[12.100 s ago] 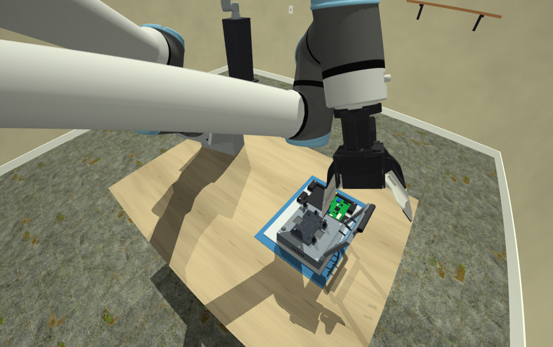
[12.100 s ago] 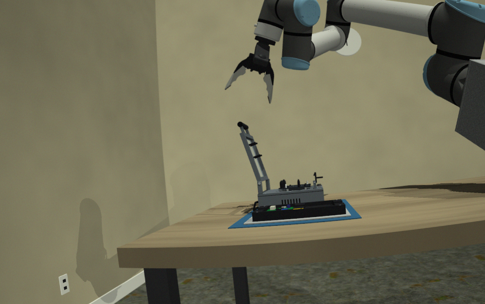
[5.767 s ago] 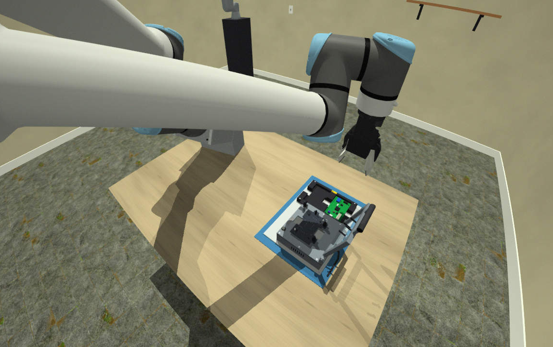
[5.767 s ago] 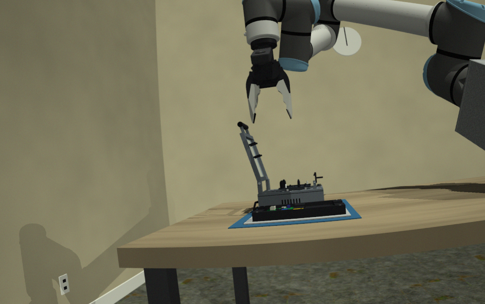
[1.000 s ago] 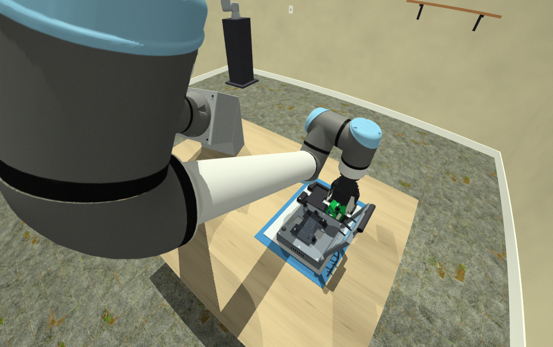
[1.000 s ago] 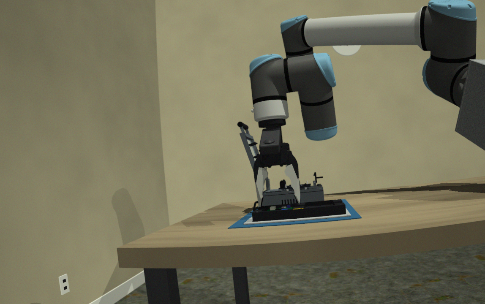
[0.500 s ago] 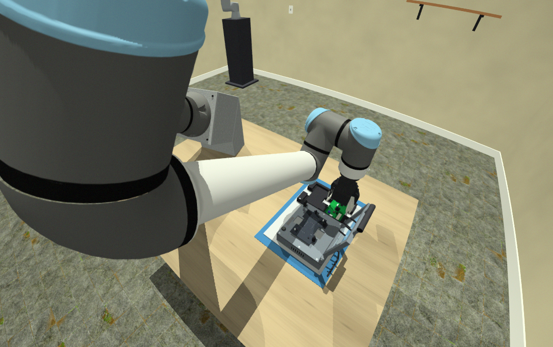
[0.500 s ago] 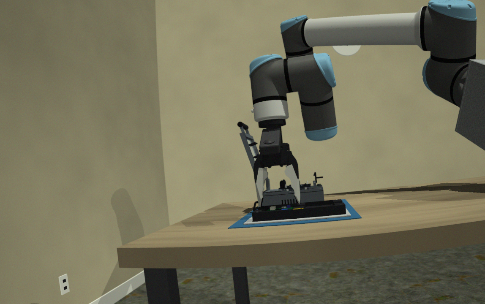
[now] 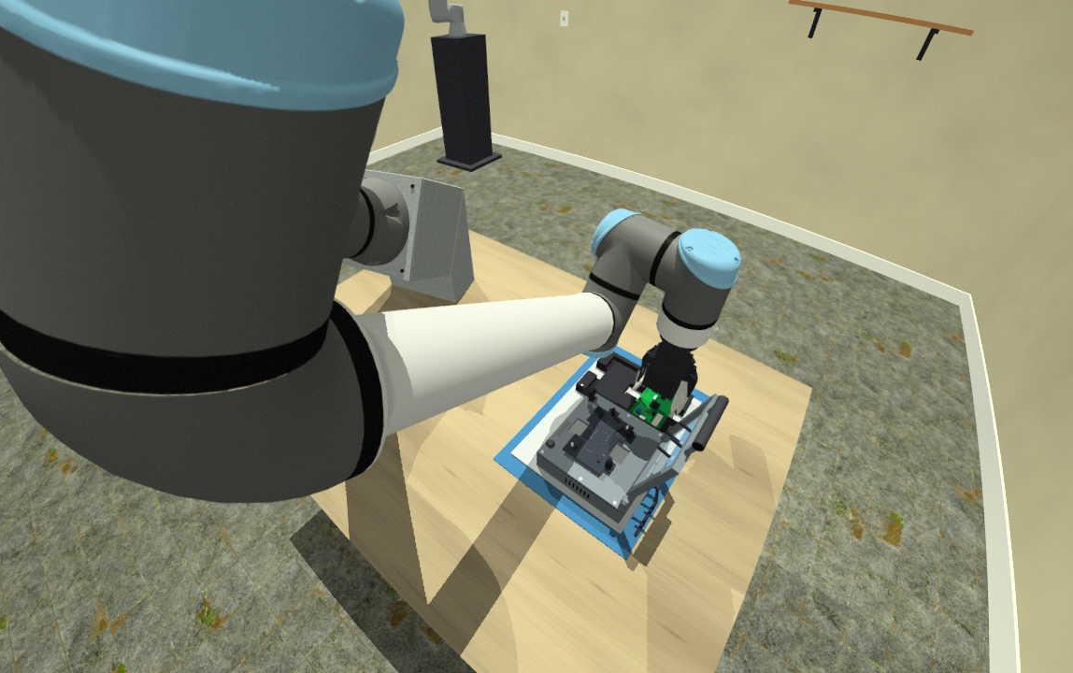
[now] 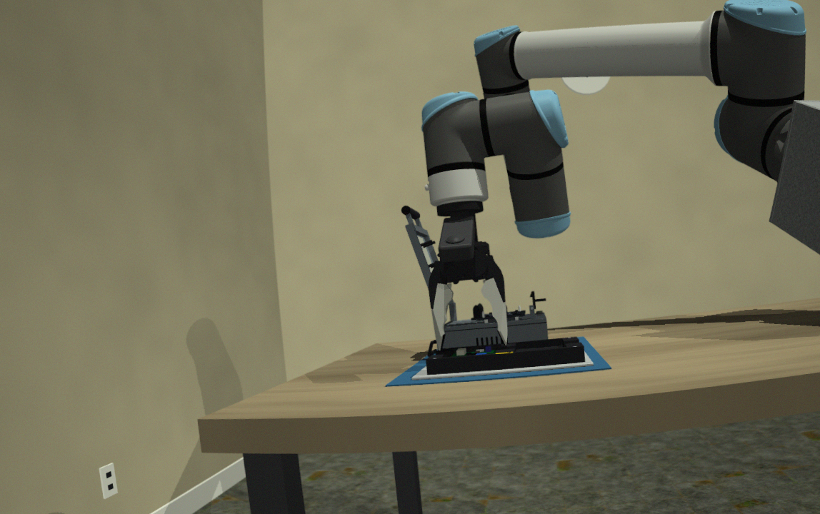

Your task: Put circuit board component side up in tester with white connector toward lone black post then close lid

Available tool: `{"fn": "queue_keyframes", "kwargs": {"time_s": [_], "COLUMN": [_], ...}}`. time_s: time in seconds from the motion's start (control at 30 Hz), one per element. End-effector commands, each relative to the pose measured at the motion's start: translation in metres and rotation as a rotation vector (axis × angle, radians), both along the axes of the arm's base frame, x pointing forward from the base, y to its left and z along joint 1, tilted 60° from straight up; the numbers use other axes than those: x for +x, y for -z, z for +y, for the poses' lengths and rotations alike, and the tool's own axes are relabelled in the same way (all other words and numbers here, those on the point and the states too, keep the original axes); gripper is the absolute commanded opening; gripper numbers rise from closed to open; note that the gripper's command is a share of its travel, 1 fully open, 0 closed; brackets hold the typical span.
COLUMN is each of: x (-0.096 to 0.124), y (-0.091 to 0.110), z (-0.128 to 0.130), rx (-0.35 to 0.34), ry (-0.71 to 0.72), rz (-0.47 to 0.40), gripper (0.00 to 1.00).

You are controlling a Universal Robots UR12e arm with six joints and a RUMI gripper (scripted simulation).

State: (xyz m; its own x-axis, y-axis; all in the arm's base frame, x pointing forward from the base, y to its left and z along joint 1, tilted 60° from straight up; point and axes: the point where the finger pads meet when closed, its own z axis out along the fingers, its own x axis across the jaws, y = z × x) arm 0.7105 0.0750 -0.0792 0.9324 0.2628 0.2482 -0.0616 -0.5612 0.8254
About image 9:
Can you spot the green circuit board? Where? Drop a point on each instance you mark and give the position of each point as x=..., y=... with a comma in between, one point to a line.
x=652, y=407

